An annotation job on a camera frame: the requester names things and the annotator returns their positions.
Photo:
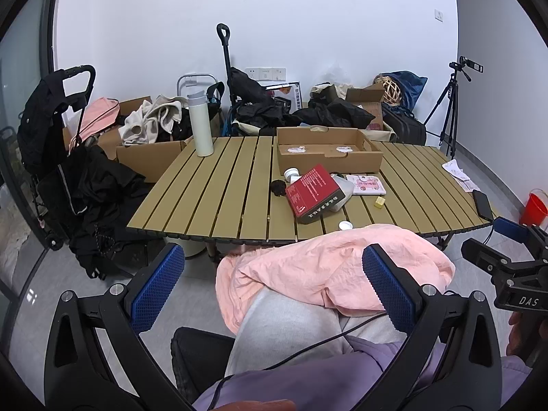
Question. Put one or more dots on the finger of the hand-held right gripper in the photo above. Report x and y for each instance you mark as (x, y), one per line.
(510, 226)
(483, 257)

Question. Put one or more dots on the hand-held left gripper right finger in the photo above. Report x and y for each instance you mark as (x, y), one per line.
(390, 293)

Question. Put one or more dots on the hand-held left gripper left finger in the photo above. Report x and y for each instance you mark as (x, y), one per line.
(156, 289)

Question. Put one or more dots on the pink cartoon print pouch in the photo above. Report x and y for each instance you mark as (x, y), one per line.
(366, 184)

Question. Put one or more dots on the clear plastic box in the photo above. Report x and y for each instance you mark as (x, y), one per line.
(345, 186)

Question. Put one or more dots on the red box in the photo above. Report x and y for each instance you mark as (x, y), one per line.
(312, 190)

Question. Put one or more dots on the shallow cardboard tray box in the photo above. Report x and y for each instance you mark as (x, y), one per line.
(329, 163)

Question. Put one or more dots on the person's right hand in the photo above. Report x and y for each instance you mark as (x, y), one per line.
(516, 329)

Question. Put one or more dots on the person's left hand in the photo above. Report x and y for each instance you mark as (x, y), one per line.
(267, 406)

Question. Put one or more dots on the red bucket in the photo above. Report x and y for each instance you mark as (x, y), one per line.
(535, 209)

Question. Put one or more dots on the black smartphone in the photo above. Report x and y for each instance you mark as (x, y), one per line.
(483, 204)

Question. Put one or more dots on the white paper sheet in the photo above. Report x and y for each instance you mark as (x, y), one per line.
(460, 175)

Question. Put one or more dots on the small white round cap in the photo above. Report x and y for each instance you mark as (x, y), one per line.
(345, 225)

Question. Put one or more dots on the black seat cushion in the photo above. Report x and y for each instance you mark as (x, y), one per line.
(199, 359)

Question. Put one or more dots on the pink cloth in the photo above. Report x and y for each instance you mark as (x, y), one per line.
(308, 261)

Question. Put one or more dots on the small yellow cube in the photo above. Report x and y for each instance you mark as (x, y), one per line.
(379, 202)

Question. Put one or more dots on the black jacket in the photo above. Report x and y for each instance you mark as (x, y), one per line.
(102, 205)

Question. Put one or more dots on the person's grey trouser leg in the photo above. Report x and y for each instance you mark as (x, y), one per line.
(282, 329)

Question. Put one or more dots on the person's purple top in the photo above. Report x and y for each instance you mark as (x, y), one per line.
(308, 385)

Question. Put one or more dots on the large cardboard box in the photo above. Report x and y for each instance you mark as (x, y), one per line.
(145, 160)

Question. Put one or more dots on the black tripod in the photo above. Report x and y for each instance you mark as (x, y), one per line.
(448, 107)

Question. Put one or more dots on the black backpack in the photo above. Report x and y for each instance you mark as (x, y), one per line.
(404, 127)

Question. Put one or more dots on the small white plastic piece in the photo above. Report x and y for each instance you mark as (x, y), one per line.
(344, 149)
(296, 150)

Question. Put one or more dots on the small white jar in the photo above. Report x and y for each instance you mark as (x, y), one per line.
(292, 174)

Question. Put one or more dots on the white thermos bottle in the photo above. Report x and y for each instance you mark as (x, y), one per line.
(201, 128)

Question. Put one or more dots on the beige clothes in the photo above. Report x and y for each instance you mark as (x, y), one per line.
(147, 122)

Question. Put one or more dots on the dark blue bag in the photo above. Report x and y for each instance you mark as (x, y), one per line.
(411, 85)

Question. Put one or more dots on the woven rattan ball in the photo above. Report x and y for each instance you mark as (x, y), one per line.
(390, 90)

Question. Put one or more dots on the pink backpack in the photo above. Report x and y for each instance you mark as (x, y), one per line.
(100, 115)

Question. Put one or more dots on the open cardboard box with label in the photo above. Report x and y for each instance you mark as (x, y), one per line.
(370, 109)

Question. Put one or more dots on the black clothing pile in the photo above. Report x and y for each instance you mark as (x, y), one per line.
(334, 115)

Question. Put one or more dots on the black stroller cart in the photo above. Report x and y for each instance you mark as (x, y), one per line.
(43, 137)

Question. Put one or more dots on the white metal rack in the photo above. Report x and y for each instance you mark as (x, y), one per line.
(195, 78)

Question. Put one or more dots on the black trolley bag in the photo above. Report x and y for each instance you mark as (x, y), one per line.
(252, 94)

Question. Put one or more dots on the printed appliance box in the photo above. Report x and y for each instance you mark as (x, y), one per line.
(284, 94)

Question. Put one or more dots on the clear plastic bag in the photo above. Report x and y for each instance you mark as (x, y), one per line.
(338, 73)

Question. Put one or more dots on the dark framed glass door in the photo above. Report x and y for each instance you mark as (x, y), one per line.
(25, 60)

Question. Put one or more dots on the white wall switch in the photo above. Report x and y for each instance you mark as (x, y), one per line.
(439, 14)

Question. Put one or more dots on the white wall socket strip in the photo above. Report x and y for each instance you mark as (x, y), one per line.
(265, 73)

